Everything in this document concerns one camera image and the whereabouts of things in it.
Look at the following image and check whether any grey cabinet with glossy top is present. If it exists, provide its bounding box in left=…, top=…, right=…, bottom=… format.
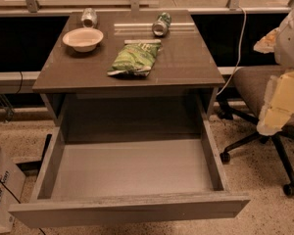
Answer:
left=33, top=11, right=223, bottom=143

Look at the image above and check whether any green jalapeno chip bag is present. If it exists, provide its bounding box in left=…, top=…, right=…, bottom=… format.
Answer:
left=107, top=39, right=162, bottom=76

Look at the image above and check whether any white cable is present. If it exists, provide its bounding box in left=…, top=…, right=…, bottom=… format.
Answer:
left=216, top=6, right=248, bottom=97

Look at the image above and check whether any cardboard box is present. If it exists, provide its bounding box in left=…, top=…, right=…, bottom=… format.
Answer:
left=0, top=148, right=25, bottom=233

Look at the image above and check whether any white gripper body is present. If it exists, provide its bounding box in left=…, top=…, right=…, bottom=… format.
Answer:
left=274, top=8, right=294, bottom=69

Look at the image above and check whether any green soda can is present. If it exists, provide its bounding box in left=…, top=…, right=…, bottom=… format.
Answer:
left=152, top=12, right=172, bottom=36

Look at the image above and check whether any black cable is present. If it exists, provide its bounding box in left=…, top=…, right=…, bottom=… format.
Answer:
left=0, top=160, right=47, bottom=235

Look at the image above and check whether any silver soda can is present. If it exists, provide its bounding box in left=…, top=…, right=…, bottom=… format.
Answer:
left=80, top=8, right=98, bottom=27

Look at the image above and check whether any white bowl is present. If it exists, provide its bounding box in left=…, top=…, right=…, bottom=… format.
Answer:
left=62, top=27, right=104, bottom=53

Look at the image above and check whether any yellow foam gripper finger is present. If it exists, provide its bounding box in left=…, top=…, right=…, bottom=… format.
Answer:
left=254, top=28, right=278, bottom=54
left=257, top=70, right=294, bottom=136

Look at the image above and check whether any open grey top drawer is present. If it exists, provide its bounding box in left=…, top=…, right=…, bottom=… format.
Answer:
left=9, top=119, right=250, bottom=228

